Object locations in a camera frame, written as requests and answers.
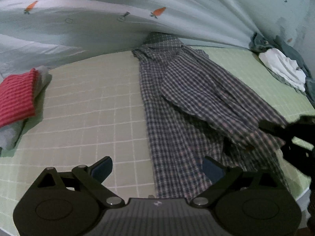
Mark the blue plaid shirt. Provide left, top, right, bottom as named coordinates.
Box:
left=132, top=32, right=291, bottom=199

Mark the white garment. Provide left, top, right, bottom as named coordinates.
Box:
left=258, top=48, right=307, bottom=91

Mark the grey folded garment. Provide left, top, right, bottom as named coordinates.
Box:
left=0, top=65, right=53, bottom=150

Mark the blue denim garment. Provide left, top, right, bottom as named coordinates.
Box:
left=274, top=35, right=315, bottom=109

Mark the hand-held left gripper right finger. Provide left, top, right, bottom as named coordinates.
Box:
left=189, top=156, right=291, bottom=207

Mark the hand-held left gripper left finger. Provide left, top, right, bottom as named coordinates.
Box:
left=27, top=156, right=125, bottom=207

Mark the carrot print pale sheet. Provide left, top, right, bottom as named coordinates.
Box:
left=0, top=0, right=315, bottom=79

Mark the red striped folded cloth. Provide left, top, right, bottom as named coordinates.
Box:
left=0, top=69, right=40, bottom=128

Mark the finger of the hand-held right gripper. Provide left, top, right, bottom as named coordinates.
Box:
left=259, top=120, right=300, bottom=138
left=298, top=115, right=315, bottom=124

